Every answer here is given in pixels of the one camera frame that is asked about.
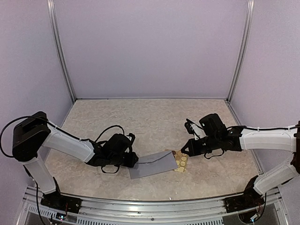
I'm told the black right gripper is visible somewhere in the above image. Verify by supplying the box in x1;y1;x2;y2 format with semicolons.
181;134;221;157

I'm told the right aluminium frame post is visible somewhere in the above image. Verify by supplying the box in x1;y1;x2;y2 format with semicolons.
226;0;255;105

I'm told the brown sticker sheet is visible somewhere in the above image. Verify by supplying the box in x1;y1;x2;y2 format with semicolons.
165;149;188;173

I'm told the left aluminium frame post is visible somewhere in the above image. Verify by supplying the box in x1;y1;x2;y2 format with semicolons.
47;0;77;104

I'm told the black left camera cable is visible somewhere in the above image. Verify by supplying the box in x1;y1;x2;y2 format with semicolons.
96;126;125;174

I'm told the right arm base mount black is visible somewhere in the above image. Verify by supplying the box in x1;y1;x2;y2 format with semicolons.
224;175;265;213

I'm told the black right camera cable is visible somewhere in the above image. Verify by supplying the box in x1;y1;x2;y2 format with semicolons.
203;147;225;160

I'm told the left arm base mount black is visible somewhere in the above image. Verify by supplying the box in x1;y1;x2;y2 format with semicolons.
41;177;82;214

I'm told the aluminium frame post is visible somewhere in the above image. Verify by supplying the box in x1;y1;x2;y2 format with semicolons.
47;0;77;104
226;0;255;105

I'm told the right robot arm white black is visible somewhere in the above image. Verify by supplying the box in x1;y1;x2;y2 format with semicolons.
181;113;300;208

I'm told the grey envelope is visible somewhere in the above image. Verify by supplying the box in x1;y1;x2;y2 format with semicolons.
129;150;178;180

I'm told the front aluminium rail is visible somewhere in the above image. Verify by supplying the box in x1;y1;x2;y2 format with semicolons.
15;187;289;225

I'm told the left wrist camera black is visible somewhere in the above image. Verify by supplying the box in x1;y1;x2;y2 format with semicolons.
126;133;135;144

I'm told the black camera cable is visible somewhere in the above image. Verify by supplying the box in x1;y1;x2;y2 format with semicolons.
203;147;225;160
96;126;125;174

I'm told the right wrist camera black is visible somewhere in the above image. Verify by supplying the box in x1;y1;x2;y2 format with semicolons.
184;119;203;140

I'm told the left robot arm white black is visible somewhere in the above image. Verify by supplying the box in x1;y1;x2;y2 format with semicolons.
12;111;138;209

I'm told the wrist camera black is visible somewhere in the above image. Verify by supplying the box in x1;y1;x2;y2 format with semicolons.
126;133;135;144
184;119;203;140

